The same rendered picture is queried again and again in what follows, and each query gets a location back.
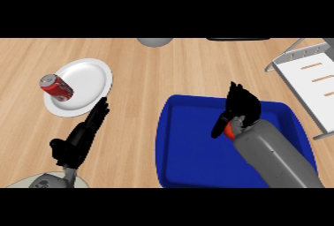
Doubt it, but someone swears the white round plate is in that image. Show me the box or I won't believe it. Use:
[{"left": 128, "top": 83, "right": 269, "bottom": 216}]
[{"left": 43, "top": 57, "right": 114, "bottom": 118}]

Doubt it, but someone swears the blue plastic tray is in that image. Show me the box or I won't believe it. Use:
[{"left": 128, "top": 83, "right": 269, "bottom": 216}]
[{"left": 153, "top": 94, "right": 318, "bottom": 189}]

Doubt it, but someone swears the white tiered wire basket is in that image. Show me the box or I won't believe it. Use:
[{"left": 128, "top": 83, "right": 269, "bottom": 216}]
[{"left": 263, "top": 37, "right": 334, "bottom": 141}]

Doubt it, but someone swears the grey round object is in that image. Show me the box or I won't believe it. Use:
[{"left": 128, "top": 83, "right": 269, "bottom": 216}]
[{"left": 137, "top": 37, "right": 173, "bottom": 48}]

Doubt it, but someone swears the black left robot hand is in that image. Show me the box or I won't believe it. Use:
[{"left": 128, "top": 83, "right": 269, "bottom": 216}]
[{"left": 49, "top": 96, "right": 111, "bottom": 170}]

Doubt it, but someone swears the red soda can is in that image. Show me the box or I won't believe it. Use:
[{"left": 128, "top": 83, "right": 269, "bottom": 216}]
[{"left": 38, "top": 73, "right": 75, "bottom": 102}]

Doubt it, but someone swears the red tomato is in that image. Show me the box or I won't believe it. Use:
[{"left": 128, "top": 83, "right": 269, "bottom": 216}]
[{"left": 223, "top": 123, "right": 236, "bottom": 139}]

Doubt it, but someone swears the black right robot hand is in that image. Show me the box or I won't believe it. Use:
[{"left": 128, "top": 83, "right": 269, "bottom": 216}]
[{"left": 210, "top": 81, "right": 261, "bottom": 139}]

